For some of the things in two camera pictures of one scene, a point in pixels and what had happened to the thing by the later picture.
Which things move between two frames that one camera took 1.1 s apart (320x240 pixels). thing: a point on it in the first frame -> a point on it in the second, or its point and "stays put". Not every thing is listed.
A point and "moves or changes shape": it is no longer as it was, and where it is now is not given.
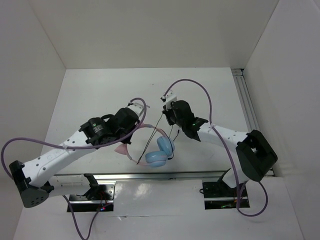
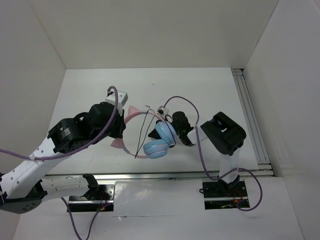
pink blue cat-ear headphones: (165, 149) moves or changes shape
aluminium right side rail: (246, 99) stays put
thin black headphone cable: (149, 138) -> (138, 150)
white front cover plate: (159, 197) stays put
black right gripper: (167, 113) -> (154, 134)
